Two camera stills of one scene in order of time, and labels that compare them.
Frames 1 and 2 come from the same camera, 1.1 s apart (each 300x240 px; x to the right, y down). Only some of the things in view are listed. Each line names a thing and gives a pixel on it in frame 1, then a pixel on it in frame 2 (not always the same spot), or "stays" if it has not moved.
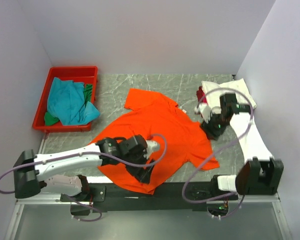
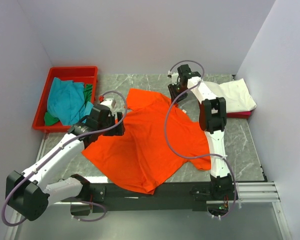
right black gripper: x=206 y=128 → x=173 y=94
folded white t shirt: x=213 y=91 stays
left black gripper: x=141 y=173 → x=117 y=131
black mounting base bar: x=178 y=196 stays
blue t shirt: x=66 y=101 stays
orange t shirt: x=152 y=117 stays
